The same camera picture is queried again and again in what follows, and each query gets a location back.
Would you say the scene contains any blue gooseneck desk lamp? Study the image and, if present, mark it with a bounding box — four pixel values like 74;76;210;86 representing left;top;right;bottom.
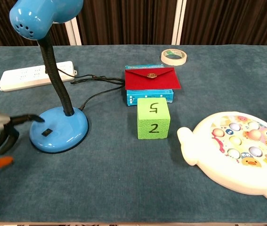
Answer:
9;0;89;154

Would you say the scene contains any light blue cardboard box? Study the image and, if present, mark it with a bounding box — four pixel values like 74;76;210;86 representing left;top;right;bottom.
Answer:
125;64;175;107

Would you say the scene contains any green numbered cube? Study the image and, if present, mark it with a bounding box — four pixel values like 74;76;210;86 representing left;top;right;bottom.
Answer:
137;97;171;140

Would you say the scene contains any red envelope with gold seal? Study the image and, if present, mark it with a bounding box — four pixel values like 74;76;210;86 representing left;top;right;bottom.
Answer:
124;67;182;91

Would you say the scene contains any dark brown curtain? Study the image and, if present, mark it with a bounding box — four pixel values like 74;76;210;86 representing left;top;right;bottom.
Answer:
0;0;267;47

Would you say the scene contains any white power strip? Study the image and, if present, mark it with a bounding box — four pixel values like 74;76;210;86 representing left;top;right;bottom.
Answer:
0;61;78;92

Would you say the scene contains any white whale-shaped toy game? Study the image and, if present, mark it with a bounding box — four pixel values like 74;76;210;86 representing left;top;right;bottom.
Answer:
177;111;267;205

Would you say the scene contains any teal table cloth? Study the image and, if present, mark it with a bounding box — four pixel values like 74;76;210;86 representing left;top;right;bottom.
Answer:
0;44;267;224

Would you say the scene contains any black lamp power cord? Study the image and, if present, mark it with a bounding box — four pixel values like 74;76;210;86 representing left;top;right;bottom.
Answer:
58;69;126;111

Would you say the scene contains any white partition frame post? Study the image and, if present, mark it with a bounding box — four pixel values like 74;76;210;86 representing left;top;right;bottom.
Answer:
64;16;82;46
170;0;187;46

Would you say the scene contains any beige masking tape roll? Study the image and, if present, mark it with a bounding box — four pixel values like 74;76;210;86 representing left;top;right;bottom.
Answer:
160;48;188;66

